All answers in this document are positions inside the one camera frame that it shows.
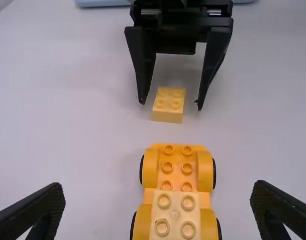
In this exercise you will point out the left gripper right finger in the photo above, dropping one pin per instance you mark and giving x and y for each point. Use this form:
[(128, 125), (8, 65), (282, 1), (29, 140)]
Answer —
[(283, 215)]

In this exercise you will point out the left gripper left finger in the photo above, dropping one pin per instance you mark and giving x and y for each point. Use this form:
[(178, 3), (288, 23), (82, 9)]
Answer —
[(30, 215)]

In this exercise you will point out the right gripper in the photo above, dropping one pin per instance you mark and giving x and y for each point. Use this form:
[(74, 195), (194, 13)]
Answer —
[(177, 35)]

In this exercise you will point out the yellow toy brick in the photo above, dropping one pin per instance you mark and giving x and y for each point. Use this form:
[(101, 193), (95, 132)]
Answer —
[(169, 107)]

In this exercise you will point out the yellow toy car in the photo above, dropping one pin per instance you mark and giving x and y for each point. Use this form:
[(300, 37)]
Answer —
[(175, 195)]

